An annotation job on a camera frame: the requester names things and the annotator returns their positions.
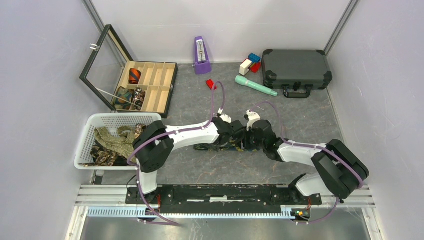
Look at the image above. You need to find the purple metronome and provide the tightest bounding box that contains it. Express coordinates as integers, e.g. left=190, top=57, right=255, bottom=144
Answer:
left=193, top=36, right=212, bottom=75

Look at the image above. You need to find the red toy block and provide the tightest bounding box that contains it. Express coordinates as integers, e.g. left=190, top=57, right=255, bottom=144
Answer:
left=249, top=62, right=261, bottom=73

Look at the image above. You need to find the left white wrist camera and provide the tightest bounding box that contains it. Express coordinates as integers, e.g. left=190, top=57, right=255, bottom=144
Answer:
left=216, top=108, right=232, bottom=124

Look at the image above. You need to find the mint green flashlight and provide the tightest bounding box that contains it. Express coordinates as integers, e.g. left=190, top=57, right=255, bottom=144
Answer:
left=235, top=75, right=278, bottom=97

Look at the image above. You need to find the blue toy brick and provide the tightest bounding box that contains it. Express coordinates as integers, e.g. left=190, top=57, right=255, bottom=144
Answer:
left=248, top=53, right=261, bottom=63

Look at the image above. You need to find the white plastic basket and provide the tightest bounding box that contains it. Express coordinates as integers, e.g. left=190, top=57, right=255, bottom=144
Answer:
left=74, top=112, right=162, bottom=171

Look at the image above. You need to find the navy yellow floral tie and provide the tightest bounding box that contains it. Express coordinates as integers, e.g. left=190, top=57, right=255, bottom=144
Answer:
left=193, top=141, right=260, bottom=152

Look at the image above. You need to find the teal patterned rolled tie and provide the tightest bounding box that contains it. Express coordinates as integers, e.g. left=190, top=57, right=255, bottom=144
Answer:
left=114, top=86, right=134, bottom=110

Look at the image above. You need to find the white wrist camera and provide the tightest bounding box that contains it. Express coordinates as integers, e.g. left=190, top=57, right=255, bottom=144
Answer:
left=216, top=108, right=232, bottom=124
left=244, top=110, right=261, bottom=131

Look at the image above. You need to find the white toy block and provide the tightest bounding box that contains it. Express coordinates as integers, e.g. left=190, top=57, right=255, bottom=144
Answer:
left=239, top=58, right=253, bottom=76

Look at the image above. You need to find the dark grey carrying case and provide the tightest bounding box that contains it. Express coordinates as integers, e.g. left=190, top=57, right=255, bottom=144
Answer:
left=261, top=49, right=333, bottom=99

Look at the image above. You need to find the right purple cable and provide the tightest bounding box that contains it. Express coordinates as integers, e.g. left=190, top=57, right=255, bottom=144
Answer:
left=248, top=100, right=365, bottom=226

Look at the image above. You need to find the wooden tie organizer box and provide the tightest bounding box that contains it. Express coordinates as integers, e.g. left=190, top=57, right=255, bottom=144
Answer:
left=79, top=24, right=178, bottom=118

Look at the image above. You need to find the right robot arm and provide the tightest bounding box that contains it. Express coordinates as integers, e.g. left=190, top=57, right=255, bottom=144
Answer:
left=247, top=120, right=370, bottom=204

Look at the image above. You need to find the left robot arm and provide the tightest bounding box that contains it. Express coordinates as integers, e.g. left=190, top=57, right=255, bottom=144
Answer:
left=129, top=116, right=247, bottom=204

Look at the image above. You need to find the olive green tie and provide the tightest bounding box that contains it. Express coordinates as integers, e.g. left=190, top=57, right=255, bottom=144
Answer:
left=94, top=126, right=135, bottom=158

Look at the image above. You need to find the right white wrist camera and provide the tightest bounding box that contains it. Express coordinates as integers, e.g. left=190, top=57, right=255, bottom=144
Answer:
left=244, top=110, right=261, bottom=131

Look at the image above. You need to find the orange navy rolled tie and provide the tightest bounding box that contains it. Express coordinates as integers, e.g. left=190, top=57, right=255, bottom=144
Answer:
left=128, top=68, right=142, bottom=85

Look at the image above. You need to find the red toy brick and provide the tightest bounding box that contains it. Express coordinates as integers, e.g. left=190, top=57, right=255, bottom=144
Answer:
left=205, top=79, right=217, bottom=91

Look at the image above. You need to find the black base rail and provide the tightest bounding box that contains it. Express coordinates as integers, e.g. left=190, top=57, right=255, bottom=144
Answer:
left=144, top=184, right=323, bottom=215

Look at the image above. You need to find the dark floral rolled tie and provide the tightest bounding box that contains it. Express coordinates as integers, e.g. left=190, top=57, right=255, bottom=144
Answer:
left=132, top=87, right=146, bottom=111

